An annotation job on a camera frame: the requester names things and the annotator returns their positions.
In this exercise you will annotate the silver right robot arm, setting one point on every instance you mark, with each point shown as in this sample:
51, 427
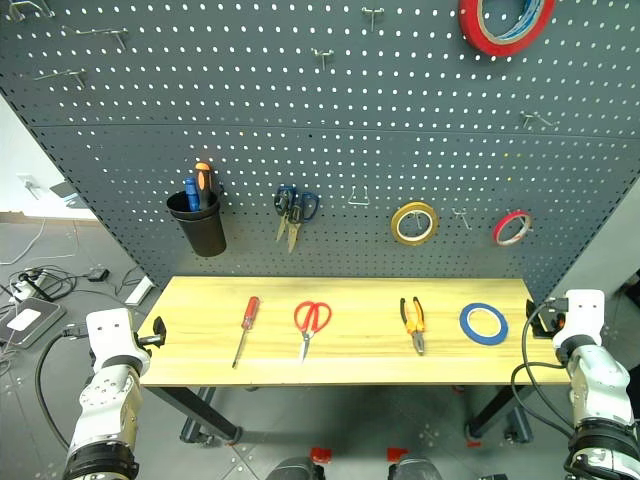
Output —
597, 380

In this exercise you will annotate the yellow tape roll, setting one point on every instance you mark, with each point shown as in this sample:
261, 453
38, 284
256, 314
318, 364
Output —
400, 231

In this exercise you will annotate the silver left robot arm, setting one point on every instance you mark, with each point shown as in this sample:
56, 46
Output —
107, 400

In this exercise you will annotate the short metal pegboard hook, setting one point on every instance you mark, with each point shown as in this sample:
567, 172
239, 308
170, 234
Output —
535, 120
322, 56
372, 14
461, 217

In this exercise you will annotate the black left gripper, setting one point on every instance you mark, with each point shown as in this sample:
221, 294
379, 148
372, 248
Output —
140, 341

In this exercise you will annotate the black power adapter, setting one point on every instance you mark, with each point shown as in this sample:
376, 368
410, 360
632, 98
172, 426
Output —
98, 274

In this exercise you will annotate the black plastic cup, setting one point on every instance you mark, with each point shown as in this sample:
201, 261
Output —
199, 227

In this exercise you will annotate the large red tape roll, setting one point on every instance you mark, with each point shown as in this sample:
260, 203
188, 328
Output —
475, 30

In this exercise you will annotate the grey flat device with label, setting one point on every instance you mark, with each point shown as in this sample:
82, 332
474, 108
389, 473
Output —
35, 320

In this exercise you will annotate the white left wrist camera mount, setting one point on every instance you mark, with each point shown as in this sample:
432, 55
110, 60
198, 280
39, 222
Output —
111, 332

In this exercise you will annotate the small red tape roll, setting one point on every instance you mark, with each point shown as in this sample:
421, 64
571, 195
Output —
502, 232

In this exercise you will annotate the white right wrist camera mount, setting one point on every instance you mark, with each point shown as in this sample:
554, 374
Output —
582, 312

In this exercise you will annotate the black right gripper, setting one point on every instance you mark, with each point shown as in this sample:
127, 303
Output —
554, 322

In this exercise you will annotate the white wall outlet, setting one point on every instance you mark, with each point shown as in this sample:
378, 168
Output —
27, 184

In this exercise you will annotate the black table leg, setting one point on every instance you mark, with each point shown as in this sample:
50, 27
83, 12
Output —
500, 407
200, 410

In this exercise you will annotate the white flat bar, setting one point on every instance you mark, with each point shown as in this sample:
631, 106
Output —
138, 291

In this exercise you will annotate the orange and black screwdriver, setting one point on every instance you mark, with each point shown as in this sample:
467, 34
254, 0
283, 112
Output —
204, 185

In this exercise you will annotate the white power strip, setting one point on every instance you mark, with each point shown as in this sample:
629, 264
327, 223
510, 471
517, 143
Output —
30, 281

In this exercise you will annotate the grey pegboard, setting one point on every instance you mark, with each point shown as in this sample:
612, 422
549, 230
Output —
320, 130

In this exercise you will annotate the dark rounded shape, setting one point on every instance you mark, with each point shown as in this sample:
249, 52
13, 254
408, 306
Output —
415, 470
295, 470

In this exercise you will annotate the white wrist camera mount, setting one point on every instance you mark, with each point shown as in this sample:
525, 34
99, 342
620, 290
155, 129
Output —
111, 332
582, 312

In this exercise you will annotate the blue and white tape roll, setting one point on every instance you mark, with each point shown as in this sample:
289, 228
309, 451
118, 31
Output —
525, 25

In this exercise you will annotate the orange and black pliers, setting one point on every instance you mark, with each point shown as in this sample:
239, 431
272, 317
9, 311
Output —
414, 320

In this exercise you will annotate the long metal pegboard hook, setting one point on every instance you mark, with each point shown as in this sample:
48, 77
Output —
30, 7
100, 33
65, 76

